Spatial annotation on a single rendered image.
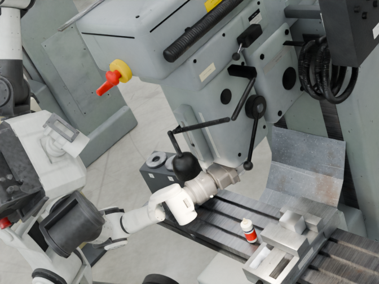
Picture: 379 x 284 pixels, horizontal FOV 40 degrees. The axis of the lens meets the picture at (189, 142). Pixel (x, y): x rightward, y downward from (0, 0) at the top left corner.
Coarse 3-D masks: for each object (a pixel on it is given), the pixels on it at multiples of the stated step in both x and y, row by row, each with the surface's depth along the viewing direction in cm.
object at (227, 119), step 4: (216, 120) 127; (220, 120) 127; (224, 120) 126; (228, 120) 126; (196, 124) 129; (200, 124) 128; (204, 124) 128; (208, 124) 128; (212, 124) 127; (216, 124) 127; (176, 128) 130; (180, 128) 130; (184, 128) 129; (188, 128) 129; (192, 128) 129; (196, 128) 129; (172, 132) 131; (176, 132) 130; (180, 132) 130
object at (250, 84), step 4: (252, 80) 136; (248, 84) 135; (252, 84) 135; (248, 88) 133; (244, 92) 132; (248, 92) 132; (244, 96) 131; (240, 100) 130; (244, 100) 130; (240, 104) 129; (236, 108) 128; (240, 108) 128; (236, 112) 127; (232, 116) 126; (236, 116) 126; (232, 120) 126
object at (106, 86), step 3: (105, 84) 136; (108, 84) 136; (99, 87) 135; (102, 87) 135; (105, 87) 135; (108, 87) 136; (111, 87) 137; (96, 90) 135; (99, 90) 135; (102, 90) 135; (105, 90) 135; (96, 93) 135; (99, 93) 135; (102, 93) 135
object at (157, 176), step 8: (160, 152) 210; (168, 152) 211; (152, 160) 209; (160, 160) 206; (168, 160) 204; (144, 168) 208; (152, 168) 206; (160, 168) 204; (168, 168) 200; (144, 176) 210; (152, 176) 206; (160, 176) 203; (168, 176) 200; (152, 184) 211; (160, 184) 208; (168, 184) 204; (152, 192) 215
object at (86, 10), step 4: (96, 0) 131; (100, 0) 130; (104, 0) 131; (92, 4) 130; (96, 4) 129; (88, 8) 128; (92, 8) 129; (80, 12) 128; (84, 12) 127; (76, 16) 127; (80, 16) 127; (68, 20) 127; (72, 20) 125; (76, 20) 126; (64, 24) 125; (68, 24) 125; (60, 28) 124; (64, 28) 124
